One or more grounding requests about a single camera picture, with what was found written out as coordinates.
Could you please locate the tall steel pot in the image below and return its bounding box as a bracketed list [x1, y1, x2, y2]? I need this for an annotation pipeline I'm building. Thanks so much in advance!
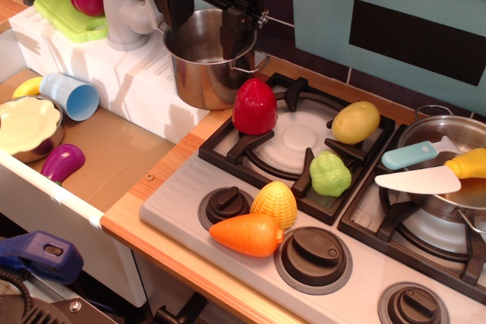
[160, 8, 270, 110]

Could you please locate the yellow toy potato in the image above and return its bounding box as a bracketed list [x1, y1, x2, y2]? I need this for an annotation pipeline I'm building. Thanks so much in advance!
[331, 101, 380, 144]

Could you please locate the grey toy faucet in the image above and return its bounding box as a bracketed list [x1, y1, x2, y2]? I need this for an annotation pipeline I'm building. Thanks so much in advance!
[103, 0, 163, 52]

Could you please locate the white toy sink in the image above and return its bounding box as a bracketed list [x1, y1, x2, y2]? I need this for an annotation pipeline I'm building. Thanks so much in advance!
[1, 8, 206, 307]

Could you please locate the green cutting board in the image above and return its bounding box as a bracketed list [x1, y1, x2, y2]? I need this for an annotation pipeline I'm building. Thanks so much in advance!
[33, 0, 108, 43]

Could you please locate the light blue plastic cup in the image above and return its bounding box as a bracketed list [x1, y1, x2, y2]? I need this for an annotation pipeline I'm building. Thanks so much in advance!
[39, 74, 99, 121]

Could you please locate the left black burner grate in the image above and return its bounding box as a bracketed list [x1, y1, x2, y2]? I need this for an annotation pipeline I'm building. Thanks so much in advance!
[198, 74, 395, 225]

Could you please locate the black burner grate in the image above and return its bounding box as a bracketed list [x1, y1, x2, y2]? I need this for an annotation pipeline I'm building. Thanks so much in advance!
[198, 74, 395, 225]
[336, 122, 486, 304]

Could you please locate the left stove knob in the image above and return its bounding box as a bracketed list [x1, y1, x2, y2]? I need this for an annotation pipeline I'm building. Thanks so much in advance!
[198, 187, 253, 230]

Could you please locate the stove knob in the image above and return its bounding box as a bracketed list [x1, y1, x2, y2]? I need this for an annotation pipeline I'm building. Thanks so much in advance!
[198, 187, 253, 230]
[377, 282, 450, 324]
[274, 226, 352, 295]

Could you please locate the yellow toy banana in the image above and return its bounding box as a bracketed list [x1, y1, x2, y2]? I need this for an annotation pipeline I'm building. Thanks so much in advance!
[12, 77, 43, 99]

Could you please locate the yellow toy corn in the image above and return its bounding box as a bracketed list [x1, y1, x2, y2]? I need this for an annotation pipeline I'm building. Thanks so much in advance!
[250, 181, 298, 230]

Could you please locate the purple toy eggplant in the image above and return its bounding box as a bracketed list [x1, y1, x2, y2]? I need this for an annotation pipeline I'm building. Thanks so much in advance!
[40, 143, 86, 185]

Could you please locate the green toy lettuce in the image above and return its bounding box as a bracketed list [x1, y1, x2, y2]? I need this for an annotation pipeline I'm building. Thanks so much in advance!
[310, 151, 352, 197]

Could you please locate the cream scalloped plate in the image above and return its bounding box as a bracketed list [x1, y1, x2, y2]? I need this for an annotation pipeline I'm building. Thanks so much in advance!
[0, 96, 62, 156]

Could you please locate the teal cabinet panel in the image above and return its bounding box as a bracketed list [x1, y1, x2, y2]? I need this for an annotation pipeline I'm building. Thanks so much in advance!
[293, 0, 485, 114]

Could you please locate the orange toy carrot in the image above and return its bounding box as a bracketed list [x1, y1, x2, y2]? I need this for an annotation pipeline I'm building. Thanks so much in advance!
[209, 213, 285, 257]

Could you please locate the shallow steel pan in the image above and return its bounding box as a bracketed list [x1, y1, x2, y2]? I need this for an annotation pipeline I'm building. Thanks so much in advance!
[396, 105, 485, 234]

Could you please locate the middle stove knob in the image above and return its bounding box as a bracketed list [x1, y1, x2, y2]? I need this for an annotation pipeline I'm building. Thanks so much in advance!
[274, 226, 352, 295]

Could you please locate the grey toy stove top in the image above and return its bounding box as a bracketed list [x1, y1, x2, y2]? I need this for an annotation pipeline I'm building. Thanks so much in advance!
[138, 72, 486, 324]

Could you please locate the blue clamp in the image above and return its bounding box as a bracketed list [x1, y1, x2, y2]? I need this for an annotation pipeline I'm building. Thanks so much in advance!
[1, 231, 84, 285]

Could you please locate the right stove knob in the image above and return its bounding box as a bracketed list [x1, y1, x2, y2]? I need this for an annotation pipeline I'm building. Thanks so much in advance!
[377, 282, 450, 324]

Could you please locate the right black burner grate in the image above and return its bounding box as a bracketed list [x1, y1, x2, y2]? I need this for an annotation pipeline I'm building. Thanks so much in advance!
[336, 122, 486, 304]

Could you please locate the white toy knife yellow handle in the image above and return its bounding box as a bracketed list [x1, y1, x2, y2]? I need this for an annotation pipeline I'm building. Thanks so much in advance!
[374, 148, 485, 195]

